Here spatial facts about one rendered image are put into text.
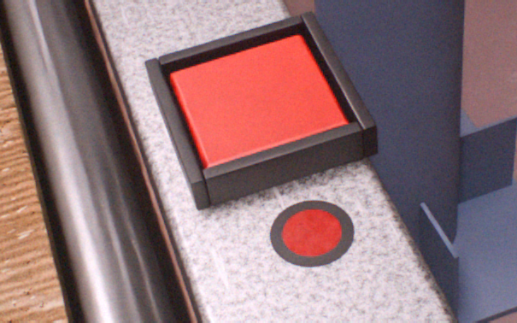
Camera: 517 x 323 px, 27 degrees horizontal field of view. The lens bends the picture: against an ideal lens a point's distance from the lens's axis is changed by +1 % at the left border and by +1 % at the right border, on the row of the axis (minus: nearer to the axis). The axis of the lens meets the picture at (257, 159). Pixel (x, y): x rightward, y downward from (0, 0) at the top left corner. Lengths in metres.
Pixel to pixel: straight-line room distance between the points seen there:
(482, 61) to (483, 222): 0.35
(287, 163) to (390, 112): 0.86
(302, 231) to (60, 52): 0.15
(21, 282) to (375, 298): 0.12
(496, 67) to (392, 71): 0.60
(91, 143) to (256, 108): 0.07
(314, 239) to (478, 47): 1.45
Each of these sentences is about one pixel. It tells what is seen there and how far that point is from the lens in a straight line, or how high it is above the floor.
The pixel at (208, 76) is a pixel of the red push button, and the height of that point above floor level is 0.93.
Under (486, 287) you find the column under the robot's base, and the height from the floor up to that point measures 0.01.
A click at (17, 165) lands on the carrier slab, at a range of 0.43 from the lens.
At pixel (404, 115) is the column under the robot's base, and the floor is 0.32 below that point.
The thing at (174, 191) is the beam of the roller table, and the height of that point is 0.92.
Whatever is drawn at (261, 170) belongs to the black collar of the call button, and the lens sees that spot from 0.41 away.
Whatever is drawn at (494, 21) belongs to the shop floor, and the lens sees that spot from 1.89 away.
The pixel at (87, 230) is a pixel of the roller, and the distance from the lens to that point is 0.42.
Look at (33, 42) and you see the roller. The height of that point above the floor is 0.92.
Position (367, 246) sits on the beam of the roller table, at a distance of 0.40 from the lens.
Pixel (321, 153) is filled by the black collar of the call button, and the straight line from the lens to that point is 0.42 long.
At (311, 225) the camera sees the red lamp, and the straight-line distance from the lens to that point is 0.41.
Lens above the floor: 1.23
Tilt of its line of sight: 47 degrees down
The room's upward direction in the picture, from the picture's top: 10 degrees counter-clockwise
